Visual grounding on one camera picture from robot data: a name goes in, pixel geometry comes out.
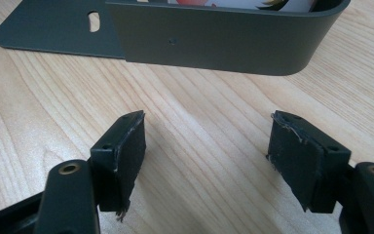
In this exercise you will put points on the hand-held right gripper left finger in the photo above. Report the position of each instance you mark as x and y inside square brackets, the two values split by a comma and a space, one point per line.
[120, 169]

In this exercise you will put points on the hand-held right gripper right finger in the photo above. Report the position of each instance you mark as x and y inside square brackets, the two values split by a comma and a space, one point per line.
[308, 165]

